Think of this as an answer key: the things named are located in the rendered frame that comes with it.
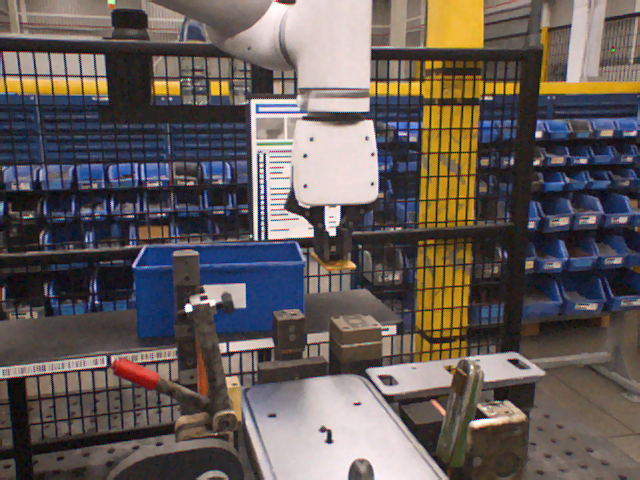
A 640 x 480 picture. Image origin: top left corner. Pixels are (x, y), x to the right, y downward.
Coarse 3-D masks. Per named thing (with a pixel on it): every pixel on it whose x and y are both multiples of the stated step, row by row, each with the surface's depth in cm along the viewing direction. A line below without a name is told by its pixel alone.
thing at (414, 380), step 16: (512, 352) 115; (368, 368) 108; (384, 368) 108; (400, 368) 108; (416, 368) 108; (432, 368) 108; (496, 368) 108; (512, 368) 108; (384, 384) 102; (400, 384) 102; (416, 384) 102; (432, 384) 102; (448, 384) 102; (496, 384) 104; (512, 384) 105
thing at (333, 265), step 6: (330, 252) 79; (336, 252) 79; (318, 258) 80; (330, 258) 78; (336, 258) 78; (324, 264) 77; (330, 264) 77; (336, 264) 77; (342, 264) 77; (348, 264) 77; (354, 264) 77; (330, 270) 75; (336, 270) 75; (342, 270) 75
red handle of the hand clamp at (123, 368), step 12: (120, 360) 75; (120, 372) 75; (132, 372) 75; (144, 372) 76; (144, 384) 76; (156, 384) 76; (168, 384) 77; (180, 396) 78; (192, 396) 78; (204, 396) 80; (204, 408) 79
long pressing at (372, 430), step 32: (288, 384) 102; (320, 384) 102; (352, 384) 102; (256, 416) 92; (288, 416) 92; (320, 416) 92; (352, 416) 92; (384, 416) 92; (256, 448) 83; (288, 448) 84; (320, 448) 84; (352, 448) 84; (384, 448) 84; (416, 448) 84
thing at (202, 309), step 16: (192, 304) 75; (208, 304) 75; (224, 304) 76; (208, 320) 75; (208, 336) 76; (208, 352) 76; (208, 368) 77; (208, 384) 77; (224, 384) 78; (224, 400) 78
